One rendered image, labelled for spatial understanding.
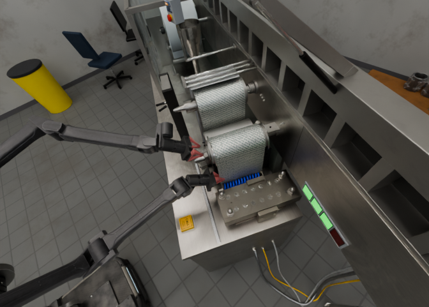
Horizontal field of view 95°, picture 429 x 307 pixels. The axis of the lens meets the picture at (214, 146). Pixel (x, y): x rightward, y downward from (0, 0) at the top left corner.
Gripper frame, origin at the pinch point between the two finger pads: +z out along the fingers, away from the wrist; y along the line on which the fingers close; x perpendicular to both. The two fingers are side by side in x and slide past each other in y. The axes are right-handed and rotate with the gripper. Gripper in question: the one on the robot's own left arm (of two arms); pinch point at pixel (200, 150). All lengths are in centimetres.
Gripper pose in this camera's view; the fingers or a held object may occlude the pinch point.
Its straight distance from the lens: 95.1
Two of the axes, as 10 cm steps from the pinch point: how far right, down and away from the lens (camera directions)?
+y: 2.9, 7.3, -6.2
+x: 5.1, -6.7, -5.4
